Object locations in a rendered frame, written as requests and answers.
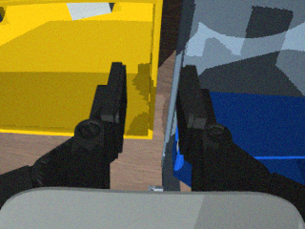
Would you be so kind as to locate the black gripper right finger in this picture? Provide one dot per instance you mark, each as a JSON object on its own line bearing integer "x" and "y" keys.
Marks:
{"x": 218, "y": 163}

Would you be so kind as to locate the blue open bin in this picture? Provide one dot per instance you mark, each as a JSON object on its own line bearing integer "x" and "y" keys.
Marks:
{"x": 268, "y": 127}

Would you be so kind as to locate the yellow bin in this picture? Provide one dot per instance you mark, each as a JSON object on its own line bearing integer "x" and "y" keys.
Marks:
{"x": 50, "y": 65}

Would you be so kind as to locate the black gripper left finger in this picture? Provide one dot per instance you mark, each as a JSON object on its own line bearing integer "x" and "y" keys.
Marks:
{"x": 86, "y": 156}

